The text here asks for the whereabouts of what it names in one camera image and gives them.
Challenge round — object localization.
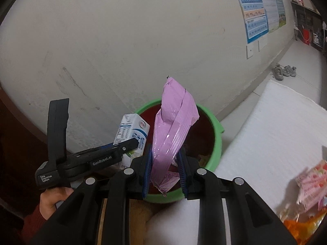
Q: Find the brown woven stool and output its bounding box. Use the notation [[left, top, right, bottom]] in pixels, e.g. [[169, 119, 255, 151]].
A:
[[100, 198, 154, 245]]

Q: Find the white milk carton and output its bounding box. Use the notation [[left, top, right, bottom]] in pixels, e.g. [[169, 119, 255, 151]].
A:
[[113, 114, 150, 170]]

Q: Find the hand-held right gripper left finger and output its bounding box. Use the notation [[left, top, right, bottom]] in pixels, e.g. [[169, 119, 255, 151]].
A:
[[31, 143, 154, 245]]

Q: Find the green-edged wall poster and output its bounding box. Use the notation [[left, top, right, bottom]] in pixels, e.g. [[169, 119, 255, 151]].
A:
[[269, 0, 287, 27]]

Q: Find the blue wall poster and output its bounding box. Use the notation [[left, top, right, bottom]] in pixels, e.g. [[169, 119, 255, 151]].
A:
[[231, 0, 270, 44]]

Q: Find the pink strawberry snack packet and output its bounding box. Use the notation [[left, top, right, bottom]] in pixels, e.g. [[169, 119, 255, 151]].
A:
[[296, 159, 327, 211]]

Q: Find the white mat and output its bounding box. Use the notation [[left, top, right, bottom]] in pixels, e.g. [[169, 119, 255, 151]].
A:
[[146, 80, 327, 245]]

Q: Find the red bucket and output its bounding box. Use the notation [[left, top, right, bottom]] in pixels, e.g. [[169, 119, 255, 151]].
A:
[[299, 28, 311, 45]]

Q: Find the white chart wall poster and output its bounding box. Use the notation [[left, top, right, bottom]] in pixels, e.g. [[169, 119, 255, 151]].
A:
[[255, 0, 280, 33]]

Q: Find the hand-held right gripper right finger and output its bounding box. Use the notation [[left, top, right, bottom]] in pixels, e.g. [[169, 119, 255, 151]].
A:
[[177, 148, 298, 245]]

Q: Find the orange snack packet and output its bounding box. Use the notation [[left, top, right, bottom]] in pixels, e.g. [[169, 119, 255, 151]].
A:
[[280, 204, 327, 245]]

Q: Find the green plastic bin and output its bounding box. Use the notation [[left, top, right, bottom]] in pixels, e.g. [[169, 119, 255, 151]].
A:
[[129, 98, 226, 205]]

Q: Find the dark storage shelf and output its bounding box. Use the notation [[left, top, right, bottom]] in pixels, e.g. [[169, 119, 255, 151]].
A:
[[291, 0, 327, 50]]

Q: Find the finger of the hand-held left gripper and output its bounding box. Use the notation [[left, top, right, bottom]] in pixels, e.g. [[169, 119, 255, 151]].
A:
[[100, 138, 139, 157]]

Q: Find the person's left forearm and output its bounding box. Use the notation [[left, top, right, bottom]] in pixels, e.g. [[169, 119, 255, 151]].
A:
[[22, 204, 53, 245]]

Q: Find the person's left hand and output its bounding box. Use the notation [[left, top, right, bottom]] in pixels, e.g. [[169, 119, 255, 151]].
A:
[[39, 187, 74, 220]]

